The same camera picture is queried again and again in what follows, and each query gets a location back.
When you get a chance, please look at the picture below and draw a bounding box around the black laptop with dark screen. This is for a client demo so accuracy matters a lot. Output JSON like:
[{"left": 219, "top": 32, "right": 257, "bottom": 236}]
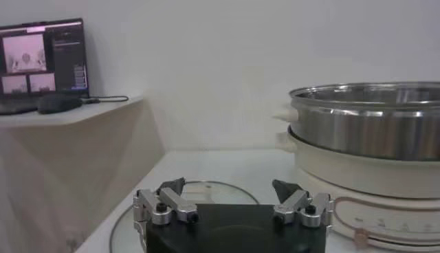
[{"left": 0, "top": 17, "right": 90, "bottom": 116}]

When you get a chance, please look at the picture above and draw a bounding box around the round glass pot lid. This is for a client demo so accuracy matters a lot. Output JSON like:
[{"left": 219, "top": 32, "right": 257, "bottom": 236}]
[{"left": 109, "top": 181, "right": 261, "bottom": 253}]

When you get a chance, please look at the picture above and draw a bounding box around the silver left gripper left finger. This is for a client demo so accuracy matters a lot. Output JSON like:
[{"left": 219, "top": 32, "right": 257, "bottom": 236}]
[{"left": 133, "top": 177, "right": 199, "bottom": 228}]

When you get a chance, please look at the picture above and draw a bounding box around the black computer mouse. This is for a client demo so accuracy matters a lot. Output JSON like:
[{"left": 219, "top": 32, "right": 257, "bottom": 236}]
[{"left": 36, "top": 94, "right": 84, "bottom": 115}]

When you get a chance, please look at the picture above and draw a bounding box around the cream electric cooker base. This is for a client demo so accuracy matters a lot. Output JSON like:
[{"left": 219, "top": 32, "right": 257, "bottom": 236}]
[{"left": 274, "top": 130, "right": 440, "bottom": 253}]

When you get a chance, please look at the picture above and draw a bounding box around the stainless steel steamer basket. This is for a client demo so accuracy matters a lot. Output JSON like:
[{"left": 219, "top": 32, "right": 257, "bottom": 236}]
[{"left": 273, "top": 81, "right": 440, "bottom": 162}]

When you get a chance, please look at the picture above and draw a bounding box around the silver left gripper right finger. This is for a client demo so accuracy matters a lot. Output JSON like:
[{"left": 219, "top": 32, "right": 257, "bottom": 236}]
[{"left": 272, "top": 179, "right": 335, "bottom": 228}]

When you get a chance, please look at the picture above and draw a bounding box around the white side table with mouse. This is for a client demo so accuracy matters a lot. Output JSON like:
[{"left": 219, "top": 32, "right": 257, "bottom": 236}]
[{"left": 0, "top": 96, "right": 166, "bottom": 253}]

